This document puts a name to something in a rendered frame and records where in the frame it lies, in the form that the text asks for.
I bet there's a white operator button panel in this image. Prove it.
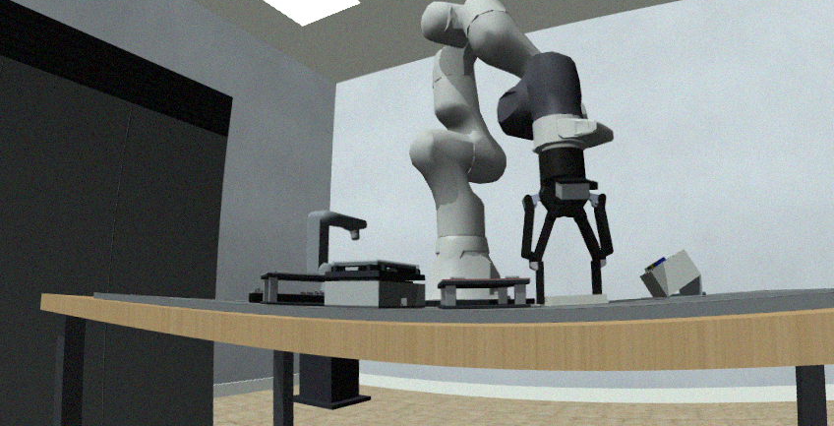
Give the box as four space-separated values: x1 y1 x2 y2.
640 249 706 300

